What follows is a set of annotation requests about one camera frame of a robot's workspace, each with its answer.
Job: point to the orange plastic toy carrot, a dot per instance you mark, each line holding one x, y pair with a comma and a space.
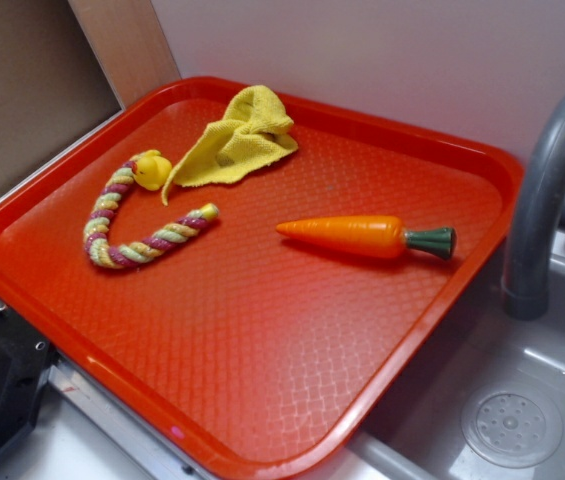
377, 236

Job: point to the red plastic tray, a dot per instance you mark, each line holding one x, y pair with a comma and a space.
257, 355

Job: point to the yellow cloth towel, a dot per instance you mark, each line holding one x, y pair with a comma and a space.
253, 133

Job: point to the yellow rubber duck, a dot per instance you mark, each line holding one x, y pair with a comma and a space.
150, 169

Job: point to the grey toy faucet spout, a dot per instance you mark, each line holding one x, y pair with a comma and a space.
539, 207

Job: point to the grey plastic toy sink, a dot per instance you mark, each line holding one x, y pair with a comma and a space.
483, 398

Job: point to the brown cardboard panel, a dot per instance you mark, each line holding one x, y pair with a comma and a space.
52, 88

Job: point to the multicolour twisted rope toy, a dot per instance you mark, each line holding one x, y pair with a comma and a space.
95, 233

